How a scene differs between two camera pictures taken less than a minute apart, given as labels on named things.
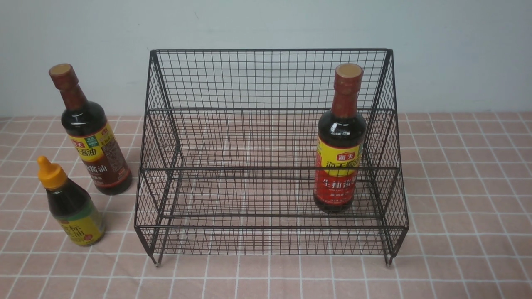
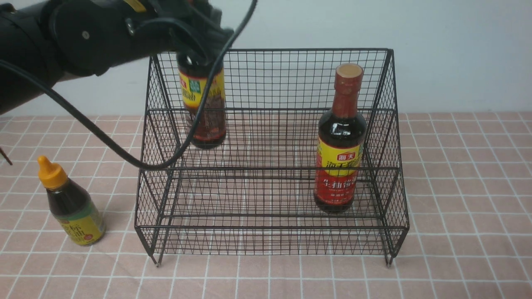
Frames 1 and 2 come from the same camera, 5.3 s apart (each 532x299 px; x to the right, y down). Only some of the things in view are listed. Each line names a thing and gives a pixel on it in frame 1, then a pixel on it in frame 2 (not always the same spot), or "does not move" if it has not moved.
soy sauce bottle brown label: [92, 135] -> [195, 71]
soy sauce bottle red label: [341, 145] does not move
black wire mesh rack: [272, 151] does not move
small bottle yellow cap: [73, 209] does not move
